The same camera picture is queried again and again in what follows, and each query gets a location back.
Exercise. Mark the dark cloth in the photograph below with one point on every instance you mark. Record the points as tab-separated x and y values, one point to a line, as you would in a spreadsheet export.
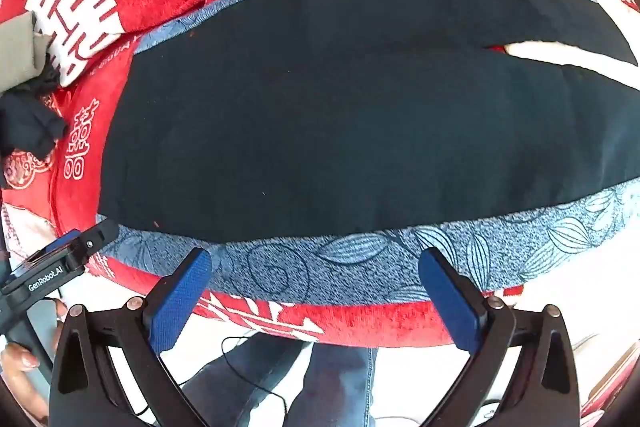
27	117

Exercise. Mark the blue floral cloth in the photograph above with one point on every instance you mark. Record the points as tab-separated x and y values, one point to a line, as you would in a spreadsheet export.
350	267

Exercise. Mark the person's left hand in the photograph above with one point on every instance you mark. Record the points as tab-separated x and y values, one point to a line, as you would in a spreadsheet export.
17	357

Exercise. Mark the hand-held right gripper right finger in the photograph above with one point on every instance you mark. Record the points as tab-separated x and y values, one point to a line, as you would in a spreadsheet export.
450	302

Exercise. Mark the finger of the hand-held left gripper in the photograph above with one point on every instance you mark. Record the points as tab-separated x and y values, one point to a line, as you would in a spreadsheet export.
100	234

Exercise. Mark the person's left leg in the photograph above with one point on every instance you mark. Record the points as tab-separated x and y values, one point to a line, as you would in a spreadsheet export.
240	382

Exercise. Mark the grey cloth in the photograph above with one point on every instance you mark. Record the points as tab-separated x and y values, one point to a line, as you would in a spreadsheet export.
17	52

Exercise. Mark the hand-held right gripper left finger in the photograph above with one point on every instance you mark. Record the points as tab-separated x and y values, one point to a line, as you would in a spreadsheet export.
182	302

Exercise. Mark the person's right leg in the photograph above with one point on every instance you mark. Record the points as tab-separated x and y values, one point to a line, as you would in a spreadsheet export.
335	382

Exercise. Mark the person's leg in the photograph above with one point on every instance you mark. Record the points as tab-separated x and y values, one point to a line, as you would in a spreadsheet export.
335	382
240	382

